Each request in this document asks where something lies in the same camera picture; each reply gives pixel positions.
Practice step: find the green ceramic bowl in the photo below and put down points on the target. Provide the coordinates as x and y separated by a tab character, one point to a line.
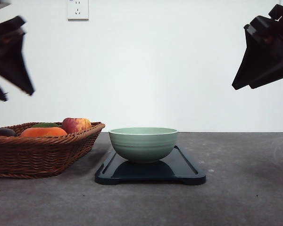
143	144

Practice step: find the red yellow apple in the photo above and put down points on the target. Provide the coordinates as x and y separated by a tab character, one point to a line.
72	125

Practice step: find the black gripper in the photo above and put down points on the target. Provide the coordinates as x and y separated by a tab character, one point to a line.
262	62
12	63

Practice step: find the orange tangerine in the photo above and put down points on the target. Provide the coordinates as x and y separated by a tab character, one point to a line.
43	132

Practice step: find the green avocado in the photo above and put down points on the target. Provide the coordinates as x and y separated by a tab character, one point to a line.
45	125

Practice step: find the brown wicker basket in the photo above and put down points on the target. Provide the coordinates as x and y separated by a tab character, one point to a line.
43	150

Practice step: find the dark blue rectangular tray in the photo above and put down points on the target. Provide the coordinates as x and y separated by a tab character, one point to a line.
176	167

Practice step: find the white wall socket left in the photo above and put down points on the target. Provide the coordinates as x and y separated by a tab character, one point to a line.
78	10

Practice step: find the dark purple eggplant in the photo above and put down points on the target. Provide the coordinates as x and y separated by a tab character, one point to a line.
6	132

